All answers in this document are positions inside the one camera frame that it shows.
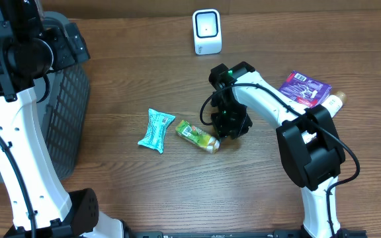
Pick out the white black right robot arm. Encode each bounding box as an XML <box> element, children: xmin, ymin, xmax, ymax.
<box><xmin>208</xmin><ymin>61</ymin><xmax>345</xmax><ymax>237</ymax></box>

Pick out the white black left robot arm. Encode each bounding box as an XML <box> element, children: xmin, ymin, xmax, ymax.
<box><xmin>0</xmin><ymin>1</ymin><xmax>130</xmax><ymax>238</ymax></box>

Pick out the grey plastic lattice basket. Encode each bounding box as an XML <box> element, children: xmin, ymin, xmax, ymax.
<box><xmin>0</xmin><ymin>11</ymin><xmax>91</xmax><ymax>182</ymax></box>

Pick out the red purple tissue pack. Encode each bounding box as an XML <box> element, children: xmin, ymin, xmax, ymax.
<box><xmin>278</xmin><ymin>71</ymin><xmax>332</xmax><ymax>108</ymax></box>

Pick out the white cosmetic tube gold cap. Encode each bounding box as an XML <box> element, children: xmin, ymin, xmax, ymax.
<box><xmin>301</xmin><ymin>91</ymin><xmax>347</xmax><ymax>145</ymax></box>

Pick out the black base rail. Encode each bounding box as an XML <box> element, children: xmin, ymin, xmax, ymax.
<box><xmin>73</xmin><ymin>227</ymin><xmax>367</xmax><ymax>238</ymax></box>

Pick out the teal snack packet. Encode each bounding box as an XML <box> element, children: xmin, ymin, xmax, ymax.
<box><xmin>138</xmin><ymin>108</ymin><xmax>175</xmax><ymax>154</ymax></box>

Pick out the white barcode scanner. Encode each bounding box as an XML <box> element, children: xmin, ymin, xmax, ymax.
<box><xmin>192</xmin><ymin>9</ymin><xmax>222</xmax><ymax>56</ymax></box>

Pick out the green juice carton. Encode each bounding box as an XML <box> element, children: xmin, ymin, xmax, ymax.
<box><xmin>175</xmin><ymin>120</ymin><xmax>220</xmax><ymax>153</ymax></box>

